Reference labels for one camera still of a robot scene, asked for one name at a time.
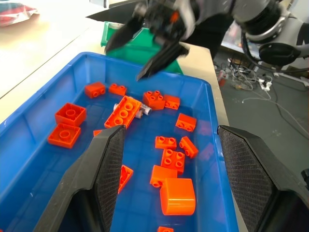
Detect red blue bag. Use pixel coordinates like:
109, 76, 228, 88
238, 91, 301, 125
0, 0, 40, 27

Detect white battery with black print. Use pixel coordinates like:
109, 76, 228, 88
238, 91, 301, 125
140, 103, 153, 116

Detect white floor cable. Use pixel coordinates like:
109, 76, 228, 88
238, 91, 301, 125
242, 89, 309, 137

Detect tangled floor cables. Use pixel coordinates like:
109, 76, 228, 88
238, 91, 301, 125
217, 57, 260, 90

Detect large smooth orange block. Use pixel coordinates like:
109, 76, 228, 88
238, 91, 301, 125
159, 177, 196, 216

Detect green plastic bin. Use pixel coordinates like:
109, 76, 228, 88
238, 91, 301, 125
100, 21, 183, 74

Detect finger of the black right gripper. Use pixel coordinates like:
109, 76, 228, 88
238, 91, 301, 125
104, 18, 146, 53
136, 42, 191, 82

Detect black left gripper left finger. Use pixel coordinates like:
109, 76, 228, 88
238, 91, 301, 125
33, 124, 126, 232

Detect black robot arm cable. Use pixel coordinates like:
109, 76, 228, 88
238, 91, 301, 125
240, 31, 309, 73

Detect long orange building brick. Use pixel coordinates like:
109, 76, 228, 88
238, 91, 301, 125
104, 95, 143, 130

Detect white power strip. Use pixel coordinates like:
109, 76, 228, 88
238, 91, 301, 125
257, 76, 273, 92

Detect blue plastic bin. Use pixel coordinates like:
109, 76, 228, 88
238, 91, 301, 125
0, 51, 240, 232

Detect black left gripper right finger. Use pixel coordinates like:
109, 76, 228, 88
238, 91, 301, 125
217, 124, 309, 232

